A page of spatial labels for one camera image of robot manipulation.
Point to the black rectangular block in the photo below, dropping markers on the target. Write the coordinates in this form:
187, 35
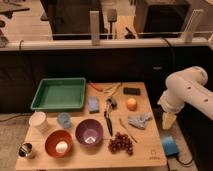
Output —
131, 91

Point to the green plastic tray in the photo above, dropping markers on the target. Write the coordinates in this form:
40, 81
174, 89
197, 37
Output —
60, 94

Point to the orange carrot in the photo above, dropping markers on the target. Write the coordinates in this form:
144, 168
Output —
96, 87

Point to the orange fruit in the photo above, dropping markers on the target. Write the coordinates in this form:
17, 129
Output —
131, 104

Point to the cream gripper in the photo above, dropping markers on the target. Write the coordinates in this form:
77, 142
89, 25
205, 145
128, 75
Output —
168, 120

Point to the small dark tool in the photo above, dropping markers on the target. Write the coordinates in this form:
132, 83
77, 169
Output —
111, 103

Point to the red bowl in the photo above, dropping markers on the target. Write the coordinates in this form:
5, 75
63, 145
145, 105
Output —
53, 139

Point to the light blue towel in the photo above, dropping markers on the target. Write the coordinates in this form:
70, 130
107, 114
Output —
140, 121

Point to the white egg in bowl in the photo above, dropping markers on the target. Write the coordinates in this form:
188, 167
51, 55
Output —
61, 147

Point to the yellow banana peel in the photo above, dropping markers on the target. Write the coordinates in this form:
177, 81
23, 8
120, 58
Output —
112, 89

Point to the purple bowl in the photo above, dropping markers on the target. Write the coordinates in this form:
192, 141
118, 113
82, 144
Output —
89, 132

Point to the blue sponge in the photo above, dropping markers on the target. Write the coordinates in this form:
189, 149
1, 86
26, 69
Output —
93, 104

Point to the wooden stick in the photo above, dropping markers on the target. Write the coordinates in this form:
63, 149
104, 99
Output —
129, 133

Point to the white paper cup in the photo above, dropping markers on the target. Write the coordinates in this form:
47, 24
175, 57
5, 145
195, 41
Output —
39, 121

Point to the blue box on floor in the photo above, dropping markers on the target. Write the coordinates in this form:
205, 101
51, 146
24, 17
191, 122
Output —
169, 146

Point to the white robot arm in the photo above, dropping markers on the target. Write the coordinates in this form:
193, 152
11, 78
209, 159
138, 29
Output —
185, 86

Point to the small metal cup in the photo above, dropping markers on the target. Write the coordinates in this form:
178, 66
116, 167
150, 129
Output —
26, 150

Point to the bunch of red grapes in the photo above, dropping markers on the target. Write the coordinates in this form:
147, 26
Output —
121, 142

